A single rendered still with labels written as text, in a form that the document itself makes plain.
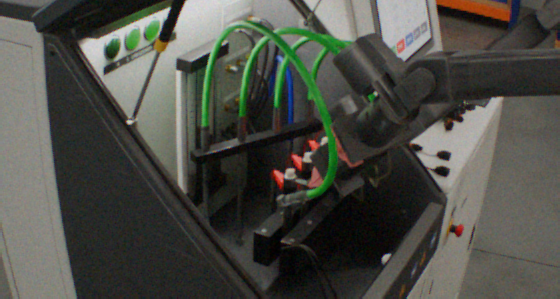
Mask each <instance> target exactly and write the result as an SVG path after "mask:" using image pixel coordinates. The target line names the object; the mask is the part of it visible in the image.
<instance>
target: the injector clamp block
mask: <svg viewBox="0 0 560 299"><path fill-rule="evenodd" d="M331 188H332V187H330V188H329V189H327V190H326V191H325V197H324V198H323V199H322V200H321V201H320V202H319V203H318V204H317V205H316V200H317V197H314V198H313V199H311V200H310V202H309V213H308V214H307V215H306V216H305V217H304V218H303V219H302V220H301V221H300V210H301V205H300V206H299V207H297V208H292V223H291V231H290V232H289V233H288V234H287V235H286V236H285V237H284V238H283V239H282V227H283V209H284V207H280V208H279V209H278V210H277V211H276V212H274V213H273V214H272V215H271V216H270V217H269V218H268V219H267V220H266V221H265V222H264V223H263V224H262V225H261V226H260V227H259V228H258V229H255V230H254V236H253V260H254V262H255V263H257V264H262V265H265V266H269V265H271V264H272V263H273V262H274V261H275V260H276V259H277V258H278V257H279V271H281V272H283V273H286V274H289V275H291V276H296V275H297V274H298V273H299V271H300V270H301V269H302V268H306V269H309V270H311V271H314V272H315V269H314V266H313V264H312V262H311V260H310V258H309V254H308V252H307V251H306V250H305V249H294V250H292V251H288V253H286V250H284V251H282V252H281V249H282V248H284V247H289V246H292V245H305V246H307V247H309V248H312V250H313V252H314V253H315V255H316V257H317V258H318V260H319V261H320V262H321V264H322V266H324V265H325V263H326V262H327V261H328V260H329V259H330V258H331V257H332V256H333V255H334V253H335V252H336V251H337V242H338V233H339V226H340V225H341V224H342V223H343V222H344V220H345V219H346V218H347V217H348V216H349V215H350V214H351V212H352V211H353V210H354V209H355V208H356V207H357V206H358V204H359V203H360V201H359V200H356V199H355V198H354V196H353V194H352V193H350V194H348V195H347V196H345V197H343V198H339V196H340V194H339V192H338V190H337V189H336V187H335V186H334V188H333V189H332V190H331Z"/></svg>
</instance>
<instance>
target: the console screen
mask: <svg viewBox="0 0 560 299"><path fill-rule="evenodd" d="M370 7H371V14H372V15H373V22H374V30H375V33H377V34H378V35H379V36H380V37H382V39H383V40H384V41H385V42H386V43H387V44H388V46H389V47H390V48H391V49H392V50H393V52H394V53H395V54H396V55H397V57H398V58H399V57H401V58H402V59H403V60H404V62H405V63H406V64H407V65H409V64H410V63H411V62H412V61H414V60H416V59H417V58H419V57H420V58H421V57H424V55H425V54H426V53H427V52H428V51H430V49H432V48H433V47H434V46H435V45H434V38H433V28H432V23H431V17H430V7H429V3H428V0H370Z"/></svg>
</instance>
